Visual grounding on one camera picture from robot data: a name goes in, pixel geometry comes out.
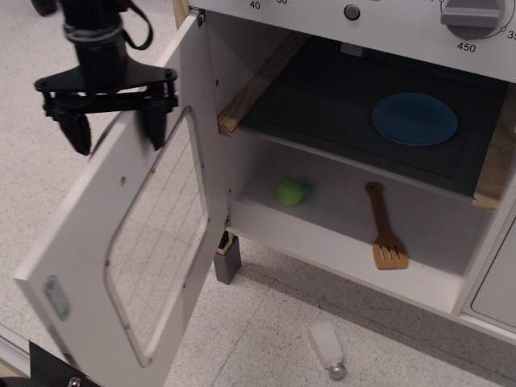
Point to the wooden slotted spatula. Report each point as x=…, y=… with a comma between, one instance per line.
x=388, y=250

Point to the black tape piece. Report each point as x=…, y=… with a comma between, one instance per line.
x=225, y=241

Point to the wooden corner post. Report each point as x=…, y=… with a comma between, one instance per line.
x=181, y=10

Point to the grey temperature knob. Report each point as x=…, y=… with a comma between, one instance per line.
x=472, y=19

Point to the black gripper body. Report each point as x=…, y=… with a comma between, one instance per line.
x=107, y=79

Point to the dark round push button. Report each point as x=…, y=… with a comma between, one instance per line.
x=351, y=12

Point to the black caster wheel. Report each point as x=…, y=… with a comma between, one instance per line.
x=45, y=7

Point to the white oven door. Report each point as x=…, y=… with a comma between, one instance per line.
x=118, y=270

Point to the grey post foot cap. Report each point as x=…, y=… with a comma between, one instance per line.
x=227, y=262

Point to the dark oven tray shelf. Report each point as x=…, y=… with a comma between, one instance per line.
x=324, y=99

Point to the blue plate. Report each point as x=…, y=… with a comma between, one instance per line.
x=414, y=119

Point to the white toy oven cabinet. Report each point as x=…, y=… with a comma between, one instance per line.
x=450, y=240

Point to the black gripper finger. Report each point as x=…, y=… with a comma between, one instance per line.
x=154, y=121
x=76, y=129

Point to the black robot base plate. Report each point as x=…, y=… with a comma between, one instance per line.
x=48, y=370

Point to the white cabinet door right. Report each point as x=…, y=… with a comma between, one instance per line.
x=495, y=298

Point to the white salt shaker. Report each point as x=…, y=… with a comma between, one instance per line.
x=326, y=345

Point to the aluminium frame rail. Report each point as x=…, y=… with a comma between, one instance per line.
x=15, y=352

